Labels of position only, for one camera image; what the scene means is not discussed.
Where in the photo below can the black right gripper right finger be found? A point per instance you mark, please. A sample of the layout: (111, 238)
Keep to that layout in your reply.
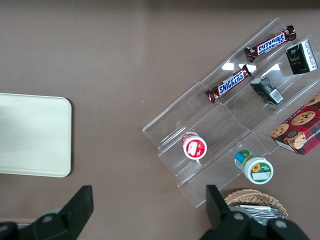
(225, 217)

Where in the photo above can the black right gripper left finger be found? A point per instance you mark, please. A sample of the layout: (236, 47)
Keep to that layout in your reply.
(75, 212)

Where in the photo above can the woven wicker basket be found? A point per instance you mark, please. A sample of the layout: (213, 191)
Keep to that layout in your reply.
(252, 197)

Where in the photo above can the silver foil wrapped sandwich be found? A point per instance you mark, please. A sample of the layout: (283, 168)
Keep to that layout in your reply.
(262, 212)

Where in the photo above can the cream plastic tray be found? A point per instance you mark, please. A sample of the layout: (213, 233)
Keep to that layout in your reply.
(35, 136)

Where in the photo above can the green lidded yogurt cup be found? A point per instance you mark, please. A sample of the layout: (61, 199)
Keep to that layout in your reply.
(255, 168)

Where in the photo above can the red lidded yogurt cup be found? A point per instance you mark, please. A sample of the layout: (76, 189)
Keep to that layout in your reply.
(194, 148)

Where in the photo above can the clear acrylic stepped display stand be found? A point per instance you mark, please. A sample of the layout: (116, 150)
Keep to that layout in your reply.
(225, 120)

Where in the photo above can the red tartan cookie box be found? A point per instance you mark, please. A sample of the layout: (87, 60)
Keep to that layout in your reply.
(300, 127)

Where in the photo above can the Snickers chocolate bar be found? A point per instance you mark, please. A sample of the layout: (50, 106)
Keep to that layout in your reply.
(271, 43)
(229, 84)

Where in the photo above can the dark green drink carton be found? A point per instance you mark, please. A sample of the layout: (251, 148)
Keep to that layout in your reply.
(267, 90)
(301, 58)

